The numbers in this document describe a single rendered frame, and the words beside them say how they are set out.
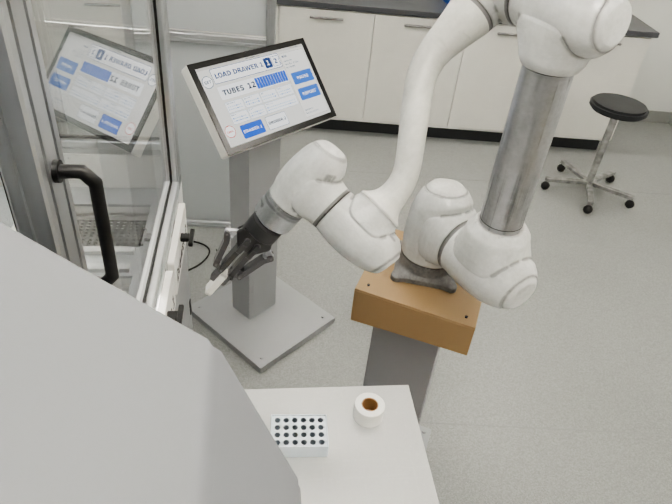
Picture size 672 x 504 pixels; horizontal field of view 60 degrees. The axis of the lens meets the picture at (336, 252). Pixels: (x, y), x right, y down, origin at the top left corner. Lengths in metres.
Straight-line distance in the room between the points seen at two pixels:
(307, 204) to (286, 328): 1.52
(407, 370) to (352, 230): 0.78
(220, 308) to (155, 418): 2.45
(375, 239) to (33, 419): 0.94
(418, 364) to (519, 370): 1.01
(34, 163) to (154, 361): 0.42
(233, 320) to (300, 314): 0.30
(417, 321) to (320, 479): 0.50
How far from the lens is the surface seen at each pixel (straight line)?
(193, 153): 3.09
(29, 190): 0.70
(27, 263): 0.29
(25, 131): 0.67
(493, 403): 2.57
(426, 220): 1.51
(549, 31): 1.16
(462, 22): 1.24
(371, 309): 1.59
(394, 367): 1.83
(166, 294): 1.46
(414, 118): 1.19
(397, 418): 1.43
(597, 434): 2.65
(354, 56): 4.17
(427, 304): 1.57
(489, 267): 1.39
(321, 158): 1.14
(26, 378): 0.26
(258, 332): 2.61
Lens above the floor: 1.88
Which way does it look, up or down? 37 degrees down
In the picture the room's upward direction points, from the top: 6 degrees clockwise
